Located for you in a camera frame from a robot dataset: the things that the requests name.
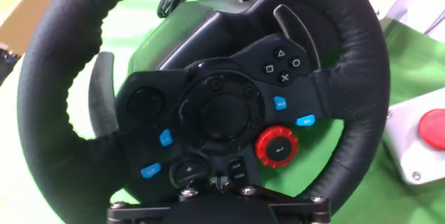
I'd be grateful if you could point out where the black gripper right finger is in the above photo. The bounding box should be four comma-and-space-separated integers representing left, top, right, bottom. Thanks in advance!
264, 193, 332, 224

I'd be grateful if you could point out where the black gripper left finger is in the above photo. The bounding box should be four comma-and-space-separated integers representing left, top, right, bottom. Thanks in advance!
106, 198, 182, 224

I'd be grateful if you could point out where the black steering wheel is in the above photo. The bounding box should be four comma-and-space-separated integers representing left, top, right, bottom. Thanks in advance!
16, 0, 391, 224

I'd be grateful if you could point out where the grey box tall red button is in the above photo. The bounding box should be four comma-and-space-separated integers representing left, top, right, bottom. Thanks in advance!
385, 87, 445, 186

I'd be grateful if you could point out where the green cloth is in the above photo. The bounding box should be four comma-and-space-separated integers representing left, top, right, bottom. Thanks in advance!
0, 0, 445, 224

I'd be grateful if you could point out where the black plastic object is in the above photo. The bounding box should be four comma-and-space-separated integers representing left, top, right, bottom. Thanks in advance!
0, 47, 22, 86

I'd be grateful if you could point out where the cardboard box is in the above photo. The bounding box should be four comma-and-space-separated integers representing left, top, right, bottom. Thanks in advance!
0, 0, 67, 49

